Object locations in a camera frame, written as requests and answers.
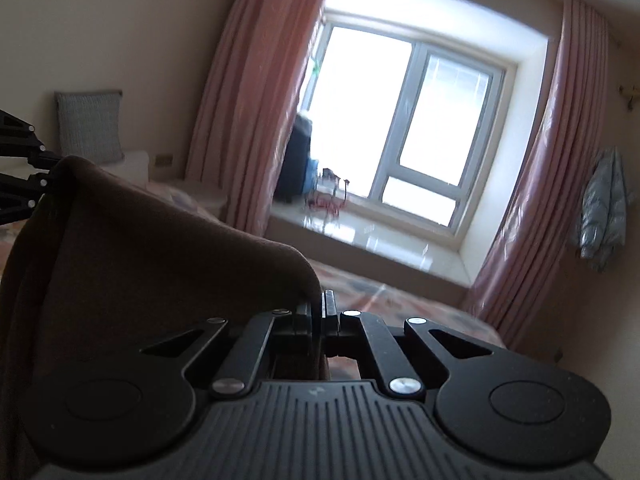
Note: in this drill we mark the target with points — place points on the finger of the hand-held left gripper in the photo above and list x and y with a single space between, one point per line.
20 195
20 145

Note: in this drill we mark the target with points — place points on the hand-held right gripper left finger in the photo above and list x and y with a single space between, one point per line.
301 331

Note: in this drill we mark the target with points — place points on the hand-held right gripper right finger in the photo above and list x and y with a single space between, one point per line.
330 310

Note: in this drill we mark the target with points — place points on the brown sweater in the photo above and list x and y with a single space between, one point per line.
150 270

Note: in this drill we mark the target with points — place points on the grey textured cushion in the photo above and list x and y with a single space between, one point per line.
90 127

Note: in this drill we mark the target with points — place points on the white window sill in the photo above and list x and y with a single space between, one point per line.
380 245

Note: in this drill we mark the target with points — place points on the pink grey checked quilt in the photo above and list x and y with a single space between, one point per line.
425 315

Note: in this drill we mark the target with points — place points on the red metal stand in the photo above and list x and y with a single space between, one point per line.
327 195

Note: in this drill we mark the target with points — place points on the dark blue suitcase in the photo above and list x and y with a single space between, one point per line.
295 165

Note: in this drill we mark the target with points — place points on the white bedside table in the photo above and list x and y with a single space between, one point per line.
209 200

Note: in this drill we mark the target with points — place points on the white framed window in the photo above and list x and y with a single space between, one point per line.
400 125

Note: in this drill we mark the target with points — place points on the pink curtain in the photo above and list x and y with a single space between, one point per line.
250 110
550 170

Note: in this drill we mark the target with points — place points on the small green clip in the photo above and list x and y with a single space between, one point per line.
315 67

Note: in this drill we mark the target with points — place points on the light blue puffer jacket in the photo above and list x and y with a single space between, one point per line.
602 210

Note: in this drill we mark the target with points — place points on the wall socket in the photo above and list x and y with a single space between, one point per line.
164 159

